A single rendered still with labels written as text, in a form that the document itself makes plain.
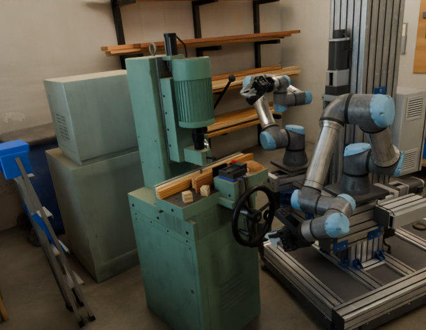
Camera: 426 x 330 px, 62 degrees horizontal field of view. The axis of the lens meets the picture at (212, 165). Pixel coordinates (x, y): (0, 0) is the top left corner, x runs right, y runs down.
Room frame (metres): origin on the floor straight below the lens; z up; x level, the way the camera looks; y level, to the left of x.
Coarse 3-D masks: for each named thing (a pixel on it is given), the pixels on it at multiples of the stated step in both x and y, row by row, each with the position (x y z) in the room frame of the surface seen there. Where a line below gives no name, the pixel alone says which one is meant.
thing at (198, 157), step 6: (186, 150) 1.70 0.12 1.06; (192, 150) 1.67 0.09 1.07; (198, 150) 1.66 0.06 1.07; (204, 150) 1.65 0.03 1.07; (210, 150) 1.66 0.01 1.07; (186, 156) 1.70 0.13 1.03; (192, 156) 1.67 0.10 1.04; (198, 156) 1.63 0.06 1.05; (204, 156) 1.63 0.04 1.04; (210, 156) 1.66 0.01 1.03; (192, 162) 1.67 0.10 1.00; (198, 162) 1.64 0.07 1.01; (204, 162) 1.63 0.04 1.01; (210, 162) 1.66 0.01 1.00
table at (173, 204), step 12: (180, 192) 1.55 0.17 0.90; (192, 192) 1.54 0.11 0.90; (216, 192) 1.52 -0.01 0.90; (156, 204) 1.53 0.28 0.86; (168, 204) 1.45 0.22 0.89; (180, 204) 1.42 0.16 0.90; (192, 204) 1.42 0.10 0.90; (204, 204) 1.46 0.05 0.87; (228, 204) 1.46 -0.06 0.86; (180, 216) 1.39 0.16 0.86
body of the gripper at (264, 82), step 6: (258, 78) 1.83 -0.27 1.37; (264, 78) 1.82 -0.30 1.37; (270, 78) 1.85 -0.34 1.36; (252, 84) 1.81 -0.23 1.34; (258, 84) 1.78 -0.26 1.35; (264, 84) 1.78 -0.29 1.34; (270, 84) 1.84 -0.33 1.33; (258, 90) 1.78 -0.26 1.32; (264, 90) 1.80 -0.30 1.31; (270, 90) 1.86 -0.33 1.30
